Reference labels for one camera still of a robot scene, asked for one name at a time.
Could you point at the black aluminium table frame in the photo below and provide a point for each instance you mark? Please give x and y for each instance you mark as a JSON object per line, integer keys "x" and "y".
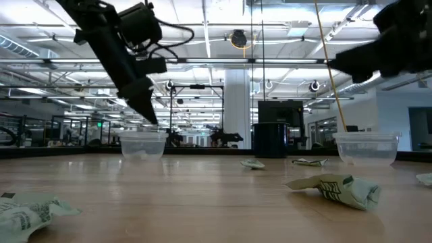
{"x": 202, "y": 151}

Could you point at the white building column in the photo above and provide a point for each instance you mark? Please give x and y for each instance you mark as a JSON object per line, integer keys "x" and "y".
{"x": 237, "y": 108}

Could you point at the black background rig frame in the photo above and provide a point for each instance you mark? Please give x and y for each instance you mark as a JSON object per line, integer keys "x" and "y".
{"x": 197, "y": 87}

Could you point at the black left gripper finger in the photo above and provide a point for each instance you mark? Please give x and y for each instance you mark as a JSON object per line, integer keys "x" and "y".
{"x": 140, "y": 98}

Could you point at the green white packet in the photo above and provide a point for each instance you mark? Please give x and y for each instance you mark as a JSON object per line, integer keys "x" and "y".
{"x": 310, "y": 162}
{"x": 344, "y": 192}
{"x": 252, "y": 164}
{"x": 23, "y": 216}
{"x": 425, "y": 179}

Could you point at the silver ceiling air duct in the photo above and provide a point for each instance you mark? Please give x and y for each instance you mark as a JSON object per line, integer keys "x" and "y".
{"x": 364, "y": 86}
{"x": 17, "y": 47}

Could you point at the black background workstation frames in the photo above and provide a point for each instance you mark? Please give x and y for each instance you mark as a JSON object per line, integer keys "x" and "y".
{"x": 67, "y": 131}

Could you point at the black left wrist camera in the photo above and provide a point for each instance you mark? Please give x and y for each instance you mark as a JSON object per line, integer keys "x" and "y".
{"x": 140, "y": 25}

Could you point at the dark doorway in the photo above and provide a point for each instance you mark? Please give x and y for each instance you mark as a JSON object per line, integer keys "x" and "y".
{"x": 420, "y": 128}

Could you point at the black cup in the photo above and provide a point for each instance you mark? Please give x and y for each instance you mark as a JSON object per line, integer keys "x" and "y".
{"x": 270, "y": 140}

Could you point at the black background robot arm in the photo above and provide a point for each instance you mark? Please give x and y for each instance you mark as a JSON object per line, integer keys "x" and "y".
{"x": 174, "y": 138}
{"x": 224, "y": 137}

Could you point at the black equipment cabinet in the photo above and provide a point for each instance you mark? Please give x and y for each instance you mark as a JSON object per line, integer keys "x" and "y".
{"x": 280, "y": 111}

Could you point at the clear plastic container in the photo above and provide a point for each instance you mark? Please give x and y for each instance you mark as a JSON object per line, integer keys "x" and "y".
{"x": 367, "y": 148}
{"x": 142, "y": 146}

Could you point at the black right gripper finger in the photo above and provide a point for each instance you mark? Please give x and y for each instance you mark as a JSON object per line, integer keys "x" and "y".
{"x": 361, "y": 65}

